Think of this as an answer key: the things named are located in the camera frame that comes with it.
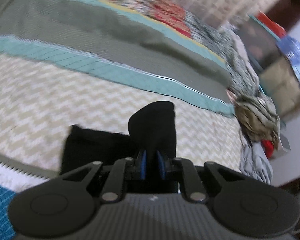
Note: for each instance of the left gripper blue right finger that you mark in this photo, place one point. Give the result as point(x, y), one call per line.
point(162, 164)

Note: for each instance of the black pants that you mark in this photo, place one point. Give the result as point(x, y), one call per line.
point(151, 130)

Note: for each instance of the black white patterned blanket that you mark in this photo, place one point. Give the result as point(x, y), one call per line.
point(226, 44)

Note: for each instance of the blue patterned bag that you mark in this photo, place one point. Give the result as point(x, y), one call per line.
point(290, 48)

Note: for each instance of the patterned bedsheet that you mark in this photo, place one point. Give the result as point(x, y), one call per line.
point(94, 64)

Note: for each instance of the grey crumpled garment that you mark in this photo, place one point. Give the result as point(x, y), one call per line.
point(253, 162)

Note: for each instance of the red cloth item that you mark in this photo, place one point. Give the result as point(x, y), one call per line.
point(268, 148)

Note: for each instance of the striped crumpled cloth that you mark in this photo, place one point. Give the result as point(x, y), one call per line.
point(257, 116)

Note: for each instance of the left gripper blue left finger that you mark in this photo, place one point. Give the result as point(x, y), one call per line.
point(141, 160)

